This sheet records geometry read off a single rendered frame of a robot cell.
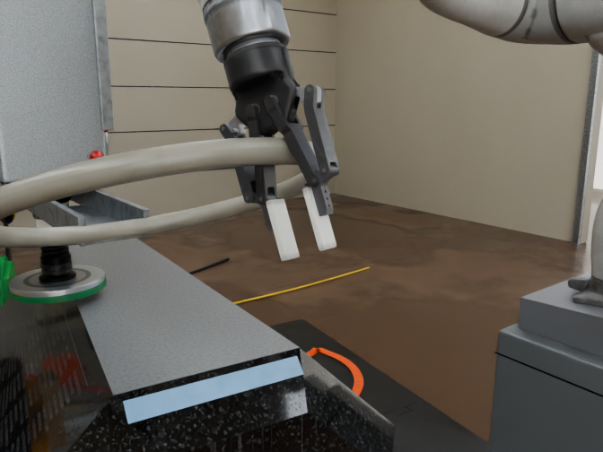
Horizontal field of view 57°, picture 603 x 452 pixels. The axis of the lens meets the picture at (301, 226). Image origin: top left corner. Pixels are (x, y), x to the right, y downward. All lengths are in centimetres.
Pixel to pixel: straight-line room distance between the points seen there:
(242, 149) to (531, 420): 109
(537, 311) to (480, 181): 511
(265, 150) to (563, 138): 546
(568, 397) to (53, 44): 134
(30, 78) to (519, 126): 539
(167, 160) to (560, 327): 107
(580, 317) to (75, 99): 120
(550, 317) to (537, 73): 485
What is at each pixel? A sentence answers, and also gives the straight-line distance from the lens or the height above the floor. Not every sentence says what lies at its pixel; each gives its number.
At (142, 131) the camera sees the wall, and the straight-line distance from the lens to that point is 672.
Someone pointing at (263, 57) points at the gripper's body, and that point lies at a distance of 62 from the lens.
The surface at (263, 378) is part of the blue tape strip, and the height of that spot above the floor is 84.
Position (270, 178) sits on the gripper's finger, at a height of 125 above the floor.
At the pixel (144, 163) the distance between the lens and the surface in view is 56.
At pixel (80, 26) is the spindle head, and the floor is 150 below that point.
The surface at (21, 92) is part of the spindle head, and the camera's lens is 131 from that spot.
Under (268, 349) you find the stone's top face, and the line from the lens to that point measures 111.
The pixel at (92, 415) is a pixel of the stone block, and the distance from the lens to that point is 103.
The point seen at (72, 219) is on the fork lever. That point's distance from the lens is 101.
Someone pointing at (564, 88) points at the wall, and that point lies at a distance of 598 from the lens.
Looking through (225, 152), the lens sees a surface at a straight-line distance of 57.
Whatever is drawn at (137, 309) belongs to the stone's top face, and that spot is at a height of 87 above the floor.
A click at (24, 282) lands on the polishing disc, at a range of 147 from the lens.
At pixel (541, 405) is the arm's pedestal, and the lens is 145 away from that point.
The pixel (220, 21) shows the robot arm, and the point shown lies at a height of 142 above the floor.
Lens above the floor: 134
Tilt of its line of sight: 13 degrees down
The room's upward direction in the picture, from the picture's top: straight up
